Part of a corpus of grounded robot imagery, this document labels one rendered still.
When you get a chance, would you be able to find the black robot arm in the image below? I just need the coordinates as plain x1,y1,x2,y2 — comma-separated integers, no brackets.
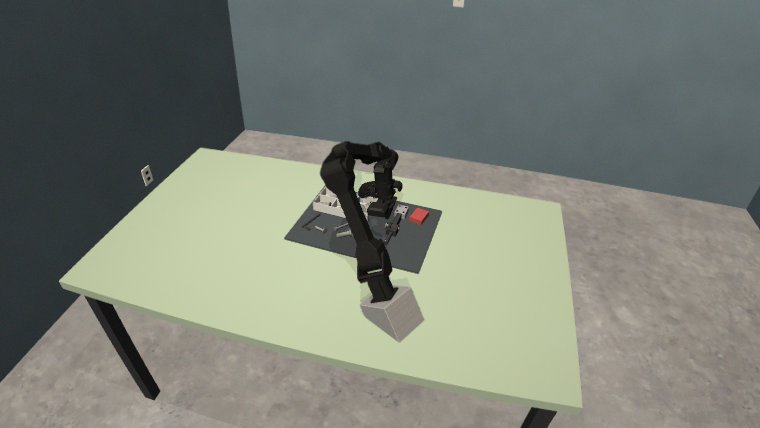
320,141,398,303

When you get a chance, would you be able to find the white block with screws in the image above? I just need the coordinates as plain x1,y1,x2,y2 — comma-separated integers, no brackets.
394,205,409,219

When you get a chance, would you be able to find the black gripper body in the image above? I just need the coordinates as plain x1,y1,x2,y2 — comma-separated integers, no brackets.
367,179,403,217

